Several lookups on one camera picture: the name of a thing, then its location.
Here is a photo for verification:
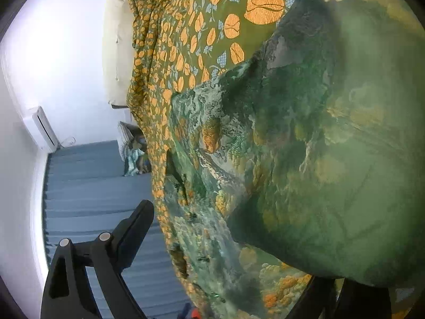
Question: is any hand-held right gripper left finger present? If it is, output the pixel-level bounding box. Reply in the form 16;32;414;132
40;200;155;319

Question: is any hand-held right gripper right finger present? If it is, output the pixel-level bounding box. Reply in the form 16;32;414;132
286;274;390;319

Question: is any green landscape print garment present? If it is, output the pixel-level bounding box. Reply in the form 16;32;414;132
166;0;425;319

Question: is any blue curtain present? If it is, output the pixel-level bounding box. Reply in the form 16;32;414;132
42;140;200;319

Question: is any red and blue object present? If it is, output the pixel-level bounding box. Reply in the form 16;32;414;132
177;302;202;319

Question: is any pile of striped cloths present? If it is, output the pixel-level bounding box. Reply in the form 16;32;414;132
118;121;151;177

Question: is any white air conditioner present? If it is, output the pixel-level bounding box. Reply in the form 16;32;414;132
22;106;61;153

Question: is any cream padded headboard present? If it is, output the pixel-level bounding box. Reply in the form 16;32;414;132
101;0;144;108

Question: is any orange floral green bedspread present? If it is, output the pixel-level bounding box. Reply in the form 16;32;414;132
126;0;336;293

